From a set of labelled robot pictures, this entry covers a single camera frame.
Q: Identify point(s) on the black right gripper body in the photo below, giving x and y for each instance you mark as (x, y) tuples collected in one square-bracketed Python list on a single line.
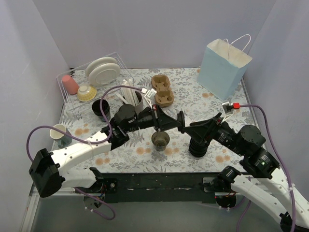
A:
[(215, 125)]

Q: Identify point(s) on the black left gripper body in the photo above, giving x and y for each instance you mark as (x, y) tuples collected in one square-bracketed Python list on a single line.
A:
[(155, 117)]

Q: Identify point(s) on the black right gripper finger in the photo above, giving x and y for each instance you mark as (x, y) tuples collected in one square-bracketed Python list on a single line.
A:
[(217, 116), (190, 130)]

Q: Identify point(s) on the black plastic cup lid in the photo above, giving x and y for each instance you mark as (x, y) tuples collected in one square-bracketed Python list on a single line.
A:
[(181, 120)]

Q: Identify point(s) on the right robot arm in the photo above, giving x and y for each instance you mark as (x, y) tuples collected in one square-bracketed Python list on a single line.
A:
[(282, 201)]

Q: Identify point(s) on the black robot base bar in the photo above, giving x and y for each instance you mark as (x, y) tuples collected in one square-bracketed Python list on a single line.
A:
[(159, 187)]

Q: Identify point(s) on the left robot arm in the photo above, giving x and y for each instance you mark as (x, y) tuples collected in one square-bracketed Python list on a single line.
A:
[(50, 169)]

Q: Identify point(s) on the brown cardboard cup carrier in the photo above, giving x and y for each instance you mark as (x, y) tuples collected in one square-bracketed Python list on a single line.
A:
[(164, 97)]

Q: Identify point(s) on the grey cylindrical straw holder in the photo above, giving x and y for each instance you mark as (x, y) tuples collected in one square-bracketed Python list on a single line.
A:
[(139, 106)]

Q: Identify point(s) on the stack of black lids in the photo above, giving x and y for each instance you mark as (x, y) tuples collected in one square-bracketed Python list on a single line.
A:
[(198, 149)]

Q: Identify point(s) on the floral patterned table mat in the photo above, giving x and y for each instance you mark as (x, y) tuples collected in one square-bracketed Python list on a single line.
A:
[(138, 155)]

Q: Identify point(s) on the wrapped white straws bundle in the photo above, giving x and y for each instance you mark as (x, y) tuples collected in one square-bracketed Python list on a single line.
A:
[(129, 92)]

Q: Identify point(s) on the light blue paper bag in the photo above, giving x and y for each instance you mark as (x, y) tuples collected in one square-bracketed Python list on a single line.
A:
[(223, 67)]

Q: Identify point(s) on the stack of black cups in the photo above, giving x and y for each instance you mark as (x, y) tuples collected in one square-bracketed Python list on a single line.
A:
[(104, 105)]

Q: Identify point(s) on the white ceramic plate front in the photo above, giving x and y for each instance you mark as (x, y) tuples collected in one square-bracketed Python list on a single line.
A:
[(104, 74)]

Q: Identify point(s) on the white ceramic plate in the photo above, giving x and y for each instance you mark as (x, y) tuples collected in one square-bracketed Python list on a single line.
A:
[(98, 62), (104, 74)]

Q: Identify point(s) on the yellow polka dot bowl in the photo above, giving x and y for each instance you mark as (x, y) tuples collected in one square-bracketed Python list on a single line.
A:
[(86, 93)]

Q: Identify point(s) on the white ceramic plate back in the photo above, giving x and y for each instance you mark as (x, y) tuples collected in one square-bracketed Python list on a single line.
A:
[(98, 62)]

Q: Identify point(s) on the pink plastic cup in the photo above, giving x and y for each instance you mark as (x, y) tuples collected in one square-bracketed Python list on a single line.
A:
[(69, 84)]

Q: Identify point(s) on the grey-green ceramic mug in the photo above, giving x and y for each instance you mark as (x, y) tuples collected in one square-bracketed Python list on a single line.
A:
[(62, 140)]

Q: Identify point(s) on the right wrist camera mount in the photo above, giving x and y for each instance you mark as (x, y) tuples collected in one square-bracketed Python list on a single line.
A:
[(229, 108)]

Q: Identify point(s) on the white wire dish rack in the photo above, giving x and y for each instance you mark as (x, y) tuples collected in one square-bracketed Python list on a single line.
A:
[(84, 84)]

